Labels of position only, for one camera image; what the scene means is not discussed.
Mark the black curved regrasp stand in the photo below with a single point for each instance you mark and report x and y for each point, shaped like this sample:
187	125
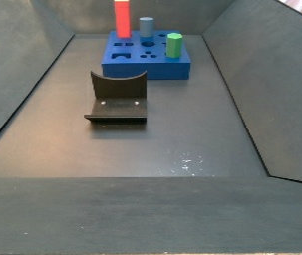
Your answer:
120	98

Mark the blue-grey cylinder peg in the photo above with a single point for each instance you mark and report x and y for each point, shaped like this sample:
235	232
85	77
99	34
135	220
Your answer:
145	25

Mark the tall red rectangular block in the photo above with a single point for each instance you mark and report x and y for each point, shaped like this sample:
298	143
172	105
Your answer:
123	18

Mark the blue shape-sorter fixture block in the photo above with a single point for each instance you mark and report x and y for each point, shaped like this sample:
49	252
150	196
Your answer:
133	55

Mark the green hexagonal peg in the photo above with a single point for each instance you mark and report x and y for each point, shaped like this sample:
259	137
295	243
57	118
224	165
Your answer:
172	45

